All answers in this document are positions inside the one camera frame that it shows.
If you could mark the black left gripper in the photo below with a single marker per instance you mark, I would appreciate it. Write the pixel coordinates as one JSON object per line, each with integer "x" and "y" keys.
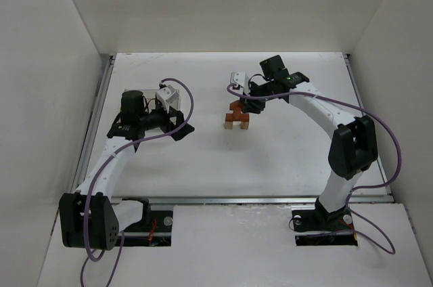
{"x": 172, "y": 120}

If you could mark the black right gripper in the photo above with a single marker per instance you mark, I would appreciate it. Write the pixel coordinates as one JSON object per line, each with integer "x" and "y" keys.
{"x": 252, "y": 98}

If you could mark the light wood rectangular block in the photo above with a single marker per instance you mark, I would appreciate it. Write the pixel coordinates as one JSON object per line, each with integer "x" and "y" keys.
{"x": 228, "y": 125}

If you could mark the red-brown wooden triangle block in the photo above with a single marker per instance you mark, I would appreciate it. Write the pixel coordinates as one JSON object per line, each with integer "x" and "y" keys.
{"x": 236, "y": 106}

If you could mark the red-brown long rectangular block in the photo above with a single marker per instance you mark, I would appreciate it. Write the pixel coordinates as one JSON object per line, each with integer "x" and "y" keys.
{"x": 231, "y": 117}

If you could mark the dark striped wood block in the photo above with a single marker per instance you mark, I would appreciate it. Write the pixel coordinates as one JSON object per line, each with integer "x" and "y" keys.
{"x": 244, "y": 125}

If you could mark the red-brown wooden cylinder block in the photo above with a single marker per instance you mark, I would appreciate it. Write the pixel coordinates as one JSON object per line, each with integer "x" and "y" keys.
{"x": 237, "y": 114}

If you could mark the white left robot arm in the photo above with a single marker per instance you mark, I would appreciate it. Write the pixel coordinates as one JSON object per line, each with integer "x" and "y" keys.
{"x": 88, "y": 218}

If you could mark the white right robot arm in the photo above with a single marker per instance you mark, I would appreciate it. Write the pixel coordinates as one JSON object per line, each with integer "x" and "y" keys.
{"x": 353, "y": 141}

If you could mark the clear plastic box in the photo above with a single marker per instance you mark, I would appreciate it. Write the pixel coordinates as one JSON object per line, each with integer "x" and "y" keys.
{"x": 152, "y": 104}

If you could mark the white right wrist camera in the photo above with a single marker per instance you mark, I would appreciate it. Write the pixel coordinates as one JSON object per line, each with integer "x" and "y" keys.
{"x": 240, "y": 82}

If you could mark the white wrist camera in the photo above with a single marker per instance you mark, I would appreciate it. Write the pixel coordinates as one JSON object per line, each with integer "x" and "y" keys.
{"x": 169, "y": 97}
{"x": 240, "y": 82}

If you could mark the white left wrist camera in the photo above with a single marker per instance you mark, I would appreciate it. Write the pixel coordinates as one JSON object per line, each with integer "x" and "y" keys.
{"x": 169, "y": 97}

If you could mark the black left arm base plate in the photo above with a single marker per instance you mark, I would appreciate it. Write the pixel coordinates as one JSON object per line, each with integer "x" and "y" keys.
{"x": 155, "y": 231}

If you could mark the aluminium table edge rail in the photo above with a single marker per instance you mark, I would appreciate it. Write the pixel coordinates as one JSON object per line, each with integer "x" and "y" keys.
{"x": 107, "y": 61}

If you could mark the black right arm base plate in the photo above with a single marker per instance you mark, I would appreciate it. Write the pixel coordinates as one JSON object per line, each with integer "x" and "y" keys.
{"x": 313, "y": 229}

